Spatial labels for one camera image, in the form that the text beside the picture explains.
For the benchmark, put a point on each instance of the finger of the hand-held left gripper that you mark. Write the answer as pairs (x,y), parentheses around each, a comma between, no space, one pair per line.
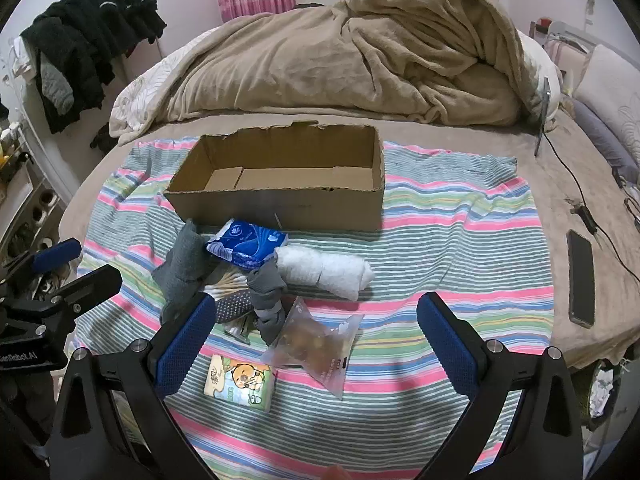
(92,282)
(57,254)

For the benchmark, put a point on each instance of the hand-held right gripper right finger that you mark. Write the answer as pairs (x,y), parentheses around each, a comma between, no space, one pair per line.
(450,345)

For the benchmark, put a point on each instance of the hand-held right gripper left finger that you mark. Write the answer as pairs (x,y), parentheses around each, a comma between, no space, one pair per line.
(185,345)

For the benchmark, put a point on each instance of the small green sachet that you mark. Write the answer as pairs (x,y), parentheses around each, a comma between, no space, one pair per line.
(237,330)

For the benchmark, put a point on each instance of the cartoon print tissue pack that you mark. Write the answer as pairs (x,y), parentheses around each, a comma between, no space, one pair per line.
(240,382)

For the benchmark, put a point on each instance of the clear bag of cotton swabs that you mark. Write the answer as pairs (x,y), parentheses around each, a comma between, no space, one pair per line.
(225,282)

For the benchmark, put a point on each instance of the grey sock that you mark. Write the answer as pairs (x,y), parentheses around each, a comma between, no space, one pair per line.
(267,285)
(185,265)

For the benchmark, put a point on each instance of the blue tissue packet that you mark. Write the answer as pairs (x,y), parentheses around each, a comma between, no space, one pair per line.
(245,240)

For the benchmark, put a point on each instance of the clear snack bag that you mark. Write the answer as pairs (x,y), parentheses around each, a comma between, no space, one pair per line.
(310,345)

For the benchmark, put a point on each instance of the white towel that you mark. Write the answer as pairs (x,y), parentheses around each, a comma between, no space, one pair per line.
(325,270)

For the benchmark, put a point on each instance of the brown cardboard box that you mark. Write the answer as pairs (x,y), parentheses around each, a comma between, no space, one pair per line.
(280,205)

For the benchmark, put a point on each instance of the storage shelf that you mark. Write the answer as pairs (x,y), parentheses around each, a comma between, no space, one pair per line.
(30,200)

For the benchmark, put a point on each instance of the striped cloth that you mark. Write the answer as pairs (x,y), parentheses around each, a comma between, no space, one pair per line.
(425,240)

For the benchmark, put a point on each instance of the black phone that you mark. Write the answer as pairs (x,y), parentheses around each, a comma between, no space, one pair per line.
(581,280)

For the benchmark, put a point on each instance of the pile of black clothes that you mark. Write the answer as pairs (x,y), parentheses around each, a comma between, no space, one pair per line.
(85,35)

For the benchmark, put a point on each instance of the grey pillow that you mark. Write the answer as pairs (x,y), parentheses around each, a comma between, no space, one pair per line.
(600,135)

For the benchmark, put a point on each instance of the white pillow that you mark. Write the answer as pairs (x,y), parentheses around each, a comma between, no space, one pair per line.
(610,90)

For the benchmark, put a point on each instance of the beige fleece blanket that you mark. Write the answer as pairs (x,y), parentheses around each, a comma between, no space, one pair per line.
(325,60)

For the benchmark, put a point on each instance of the metal frame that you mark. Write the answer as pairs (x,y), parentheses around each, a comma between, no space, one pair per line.
(570,30)

